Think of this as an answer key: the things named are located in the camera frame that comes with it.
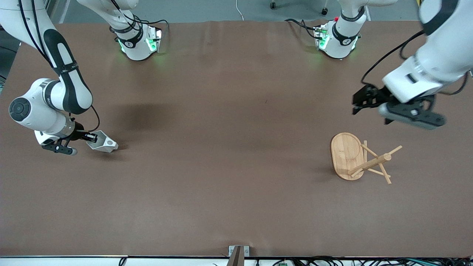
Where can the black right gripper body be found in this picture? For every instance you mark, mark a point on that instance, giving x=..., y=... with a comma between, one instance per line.
x=78, y=134

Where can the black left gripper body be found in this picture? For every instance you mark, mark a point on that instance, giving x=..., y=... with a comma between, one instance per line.
x=377, y=95

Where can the white faceted cup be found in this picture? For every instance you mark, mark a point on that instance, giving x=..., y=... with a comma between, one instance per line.
x=103, y=145

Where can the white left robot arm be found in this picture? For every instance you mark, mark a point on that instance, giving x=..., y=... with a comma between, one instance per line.
x=436, y=62

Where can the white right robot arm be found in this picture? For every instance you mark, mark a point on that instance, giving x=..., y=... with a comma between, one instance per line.
x=55, y=98

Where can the wooden cup rack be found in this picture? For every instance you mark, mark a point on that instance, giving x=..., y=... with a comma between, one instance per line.
x=347, y=155

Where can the black caster wheel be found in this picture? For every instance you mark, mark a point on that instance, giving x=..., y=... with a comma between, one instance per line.
x=273, y=4
x=325, y=11

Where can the metal table edge bracket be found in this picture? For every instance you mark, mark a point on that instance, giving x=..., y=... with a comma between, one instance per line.
x=238, y=253

